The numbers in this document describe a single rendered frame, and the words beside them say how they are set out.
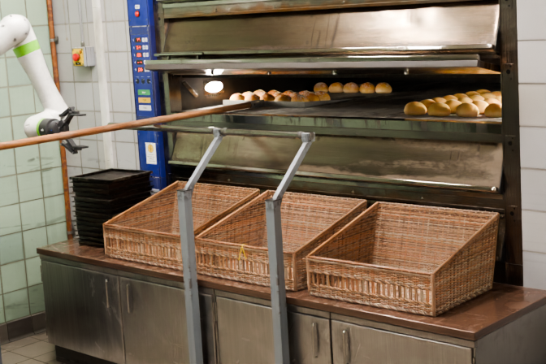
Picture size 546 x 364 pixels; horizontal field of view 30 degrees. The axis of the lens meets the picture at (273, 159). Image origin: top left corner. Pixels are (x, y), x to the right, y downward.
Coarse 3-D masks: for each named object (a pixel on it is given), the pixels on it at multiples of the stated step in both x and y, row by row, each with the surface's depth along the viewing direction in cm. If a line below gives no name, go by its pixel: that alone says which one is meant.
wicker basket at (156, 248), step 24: (168, 192) 487; (216, 192) 472; (240, 192) 462; (120, 216) 466; (144, 216) 476; (168, 216) 488; (216, 216) 436; (120, 240) 453; (144, 240) 442; (168, 240) 430; (168, 264) 432
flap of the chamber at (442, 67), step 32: (160, 64) 470; (192, 64) 456; (224, 64) 442; (256, 64) 429; (288, 64) 417; (320, 64) 406; (352, 64) 395; (384, 64) 384; (416, 64) 375; (448, 64) 365; (480, 64) 359
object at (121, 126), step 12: (216, 108) 471; (228, 108) 476; (240, 108) 482; (144, 120) 440; (156, 120) 444; (168, 120) 450; (60, 132) 410; (72, 132) 413; (84, 132) 417; (96, 132) 421; (0, 144) 389; (12, 144) 393; (24, 144) 397; (36, 144) 401
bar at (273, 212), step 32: (128, 128) 457; (160, 128) 442; (192, 128) 428; (224, 128) 416; (192, 192) 409; (192, 224) 408; (192, 256) 409; (192, 288) 410; (192, 320) 411; (192, 352) 414; (288, 352) 382
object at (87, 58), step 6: (72, 48) 525; (78, 48) 522; (84, 48) 520; (90, 48) 523; (72, 54) 526; (84, 54) 520; (90, 54) 523; (78, 60) 523; (84, 60) 521; (90, 60) 523; (78, 66) 525; (84, 66) 521
